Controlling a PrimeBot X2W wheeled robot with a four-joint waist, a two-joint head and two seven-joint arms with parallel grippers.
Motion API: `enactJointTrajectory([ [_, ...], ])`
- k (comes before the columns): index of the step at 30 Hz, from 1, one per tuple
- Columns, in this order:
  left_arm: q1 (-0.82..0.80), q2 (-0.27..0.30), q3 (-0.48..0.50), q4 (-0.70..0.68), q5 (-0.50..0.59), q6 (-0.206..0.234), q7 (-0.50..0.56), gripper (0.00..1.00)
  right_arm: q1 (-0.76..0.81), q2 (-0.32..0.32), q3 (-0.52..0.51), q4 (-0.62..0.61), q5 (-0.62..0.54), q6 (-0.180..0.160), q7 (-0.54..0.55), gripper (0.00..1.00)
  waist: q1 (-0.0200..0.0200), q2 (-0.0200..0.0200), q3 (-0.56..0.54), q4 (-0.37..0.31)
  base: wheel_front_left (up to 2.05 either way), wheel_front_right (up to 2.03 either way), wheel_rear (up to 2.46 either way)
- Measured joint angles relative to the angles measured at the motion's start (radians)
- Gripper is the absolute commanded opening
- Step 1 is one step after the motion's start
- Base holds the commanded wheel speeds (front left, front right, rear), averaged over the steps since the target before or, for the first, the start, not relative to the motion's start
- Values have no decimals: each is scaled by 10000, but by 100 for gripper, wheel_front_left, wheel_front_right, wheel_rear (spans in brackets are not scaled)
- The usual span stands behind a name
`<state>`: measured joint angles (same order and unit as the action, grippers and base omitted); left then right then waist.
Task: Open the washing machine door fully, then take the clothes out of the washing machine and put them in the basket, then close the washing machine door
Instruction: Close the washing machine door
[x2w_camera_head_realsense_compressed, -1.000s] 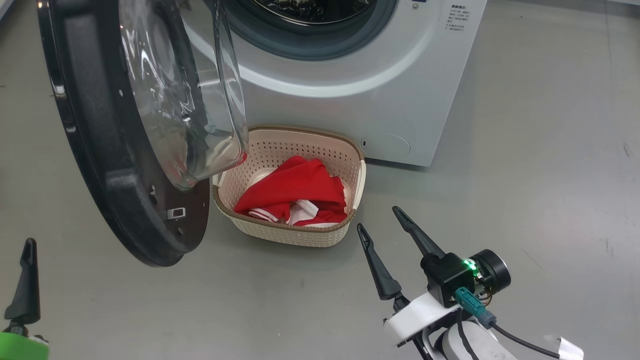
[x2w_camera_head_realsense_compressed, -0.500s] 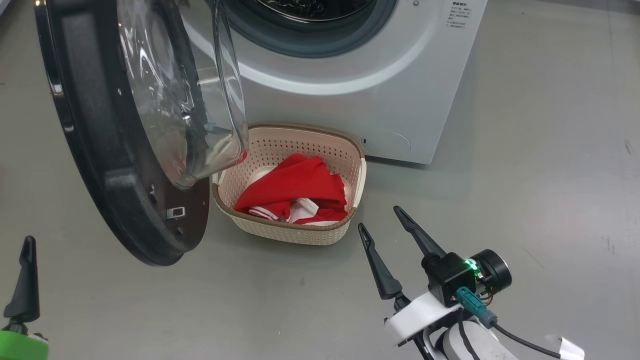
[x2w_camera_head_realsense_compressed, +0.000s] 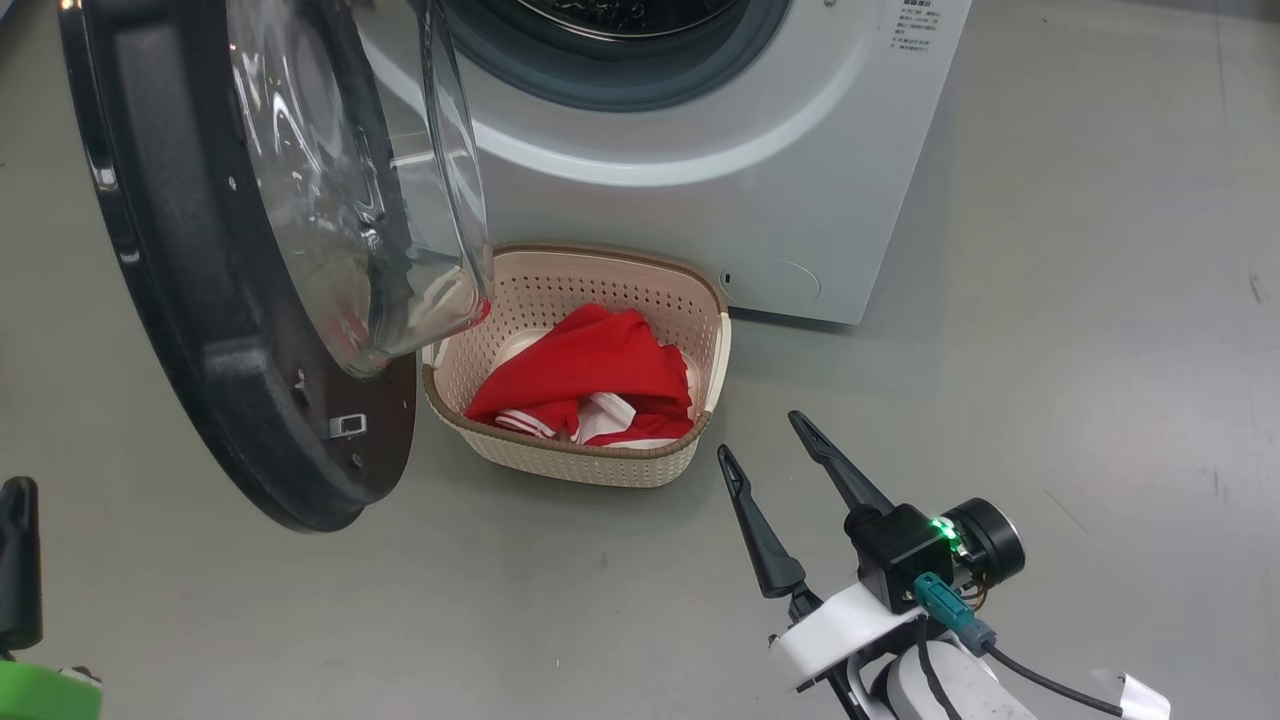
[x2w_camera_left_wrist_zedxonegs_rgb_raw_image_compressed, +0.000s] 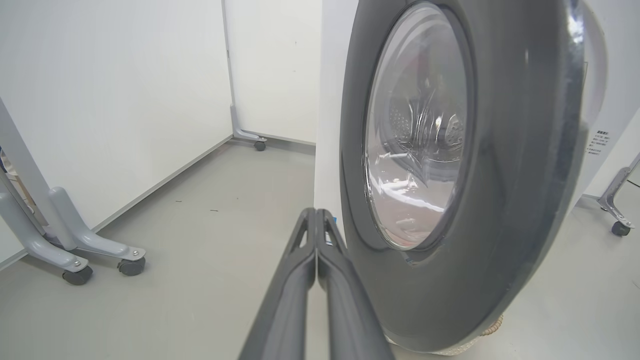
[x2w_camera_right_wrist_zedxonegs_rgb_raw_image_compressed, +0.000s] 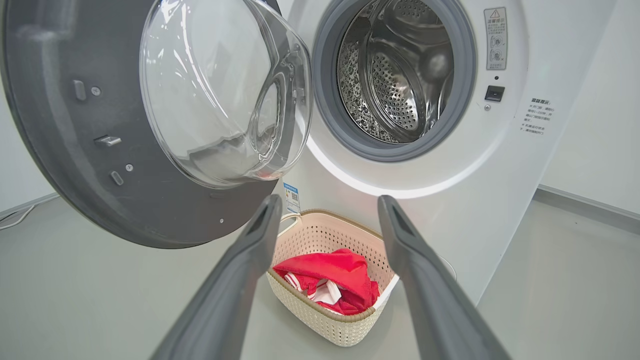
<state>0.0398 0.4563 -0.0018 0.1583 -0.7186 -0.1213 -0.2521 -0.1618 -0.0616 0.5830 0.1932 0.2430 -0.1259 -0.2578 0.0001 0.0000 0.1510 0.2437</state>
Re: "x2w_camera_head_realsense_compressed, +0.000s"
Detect dark round washer door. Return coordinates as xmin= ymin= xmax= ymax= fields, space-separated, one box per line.
xmin=57 ymin=0 xmax=497 ymax=534

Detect red garment with white stripes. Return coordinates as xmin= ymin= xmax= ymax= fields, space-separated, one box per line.
xmin=464 ymin=304 xmax=695 ymax=441

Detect teal camera cable connector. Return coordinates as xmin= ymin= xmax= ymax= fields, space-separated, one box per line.
xmin=912 ymin=571 xmax=999 ymax=657

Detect small text sticker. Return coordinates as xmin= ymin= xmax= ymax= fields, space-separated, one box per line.
xmin=887 ymin=0 xmax=940 ymax=53

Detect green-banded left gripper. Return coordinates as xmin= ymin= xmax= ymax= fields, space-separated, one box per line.
xmin=0 ymin=476 xmax=104 ymax=720

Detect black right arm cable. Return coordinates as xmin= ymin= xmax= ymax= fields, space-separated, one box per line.
xmin=985 ymin=644 xmax=1128 ymax=720

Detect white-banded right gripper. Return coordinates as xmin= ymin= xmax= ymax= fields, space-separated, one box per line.
xmin=716 ymin=409 xmax=928 ymax=693

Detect cream perforated laundry basket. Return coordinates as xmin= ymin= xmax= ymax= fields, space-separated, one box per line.
xmin=421 ymin=242 xmax=734 ymax=490

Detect white front-load washing machine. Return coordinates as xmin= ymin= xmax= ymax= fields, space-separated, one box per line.
xmin=355 ymin=0 xmax=974 ymax=327

